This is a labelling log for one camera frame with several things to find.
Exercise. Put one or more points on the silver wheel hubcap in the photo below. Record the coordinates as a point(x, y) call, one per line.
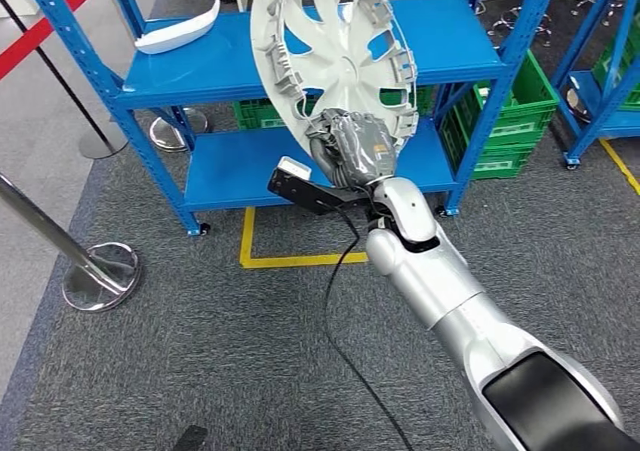
point(345, 57)

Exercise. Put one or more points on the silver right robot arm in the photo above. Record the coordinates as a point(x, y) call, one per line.
point(440, 282)

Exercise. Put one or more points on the blue metal shelf rack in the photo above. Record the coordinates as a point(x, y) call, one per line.
point(620, 124)
point(240, 170)

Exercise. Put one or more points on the white plastic trim part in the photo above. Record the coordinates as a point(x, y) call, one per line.
point(175, 34)

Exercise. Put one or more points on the green plastic crate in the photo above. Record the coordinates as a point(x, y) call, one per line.
point(426, 100)
point(255, 113)
point(500, 163)
point(530, 113)
point(602, 70)

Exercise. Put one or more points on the black stool chrome base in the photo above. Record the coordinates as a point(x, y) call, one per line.
point(518, 24)

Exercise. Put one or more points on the round metal disc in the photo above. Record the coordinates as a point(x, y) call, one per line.
point(579, 105)

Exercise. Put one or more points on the yellow floor tape line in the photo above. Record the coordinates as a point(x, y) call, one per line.
point(623, 166)

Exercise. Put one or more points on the red barrier belt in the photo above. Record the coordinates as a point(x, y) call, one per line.
point(35, 34)

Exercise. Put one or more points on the chrome chair star base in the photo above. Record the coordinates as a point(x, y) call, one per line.
point(600, 4)

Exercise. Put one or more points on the black right camera bracket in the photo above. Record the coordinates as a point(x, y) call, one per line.
point(310, 196)

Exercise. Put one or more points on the black camera bracket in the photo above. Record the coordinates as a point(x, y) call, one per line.
point(310, 196)
point(190, 438)

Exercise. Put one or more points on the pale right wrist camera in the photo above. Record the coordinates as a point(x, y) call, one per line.
point(293, 168)

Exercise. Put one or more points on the chrome stanchion post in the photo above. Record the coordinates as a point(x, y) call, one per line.
point(162, 133)
point(103, 279)

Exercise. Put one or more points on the black left camera bracket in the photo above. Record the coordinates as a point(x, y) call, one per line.
point(190, 438)

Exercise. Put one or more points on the black stanchion post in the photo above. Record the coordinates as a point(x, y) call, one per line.
point(105, 142)

